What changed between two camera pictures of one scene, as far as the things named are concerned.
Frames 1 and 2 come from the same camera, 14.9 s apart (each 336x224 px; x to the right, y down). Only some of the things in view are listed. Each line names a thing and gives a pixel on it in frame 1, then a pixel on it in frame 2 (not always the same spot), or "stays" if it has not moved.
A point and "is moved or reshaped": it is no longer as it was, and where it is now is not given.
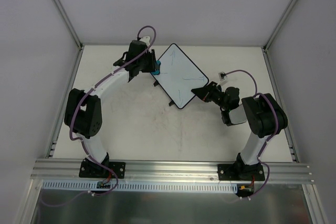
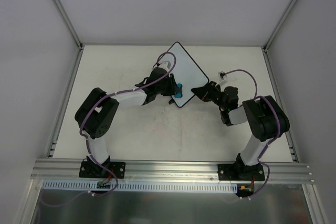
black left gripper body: x=151 y=61 to x=170 y=85
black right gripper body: x=209 y=92 stays
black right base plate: x=241 y=172 stays
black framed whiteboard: x=179 y=75 stays
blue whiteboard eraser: x=157 y=71 is moved or reshaped
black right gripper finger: x=201 y=92 stays
